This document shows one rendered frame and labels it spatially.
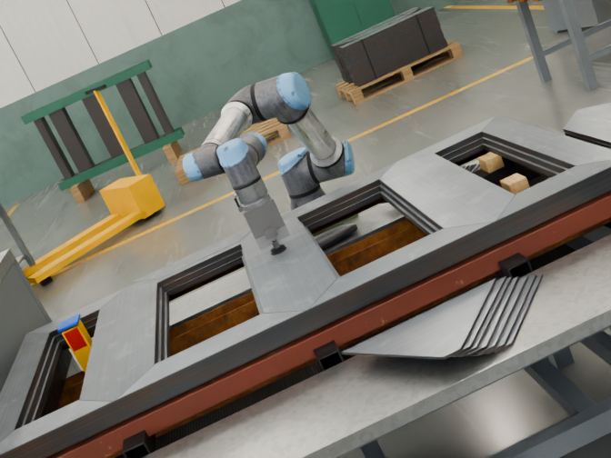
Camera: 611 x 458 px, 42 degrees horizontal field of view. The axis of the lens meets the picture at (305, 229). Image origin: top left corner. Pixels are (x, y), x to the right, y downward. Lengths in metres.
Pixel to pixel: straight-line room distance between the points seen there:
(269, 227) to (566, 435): 0.87
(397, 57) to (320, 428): 6.86
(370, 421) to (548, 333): 0.36
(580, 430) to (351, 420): 0.74
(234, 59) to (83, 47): 2.16
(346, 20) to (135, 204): 5.40
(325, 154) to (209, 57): 9.41
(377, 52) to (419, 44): 0.44
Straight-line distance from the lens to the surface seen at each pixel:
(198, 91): 11.99
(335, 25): 11.47
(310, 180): 2.70
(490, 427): 2.62
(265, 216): 1.95
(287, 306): 1.73
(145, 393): 1.72
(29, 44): 12.15
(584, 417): 2.06
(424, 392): 1.47
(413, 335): 1.57
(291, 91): 2.32
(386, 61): 8.14
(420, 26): 8.22
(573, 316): 1.54
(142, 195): 7.10
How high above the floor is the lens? 1.52
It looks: 18 degrees down
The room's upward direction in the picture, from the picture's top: 24 degrees counter-clockwise
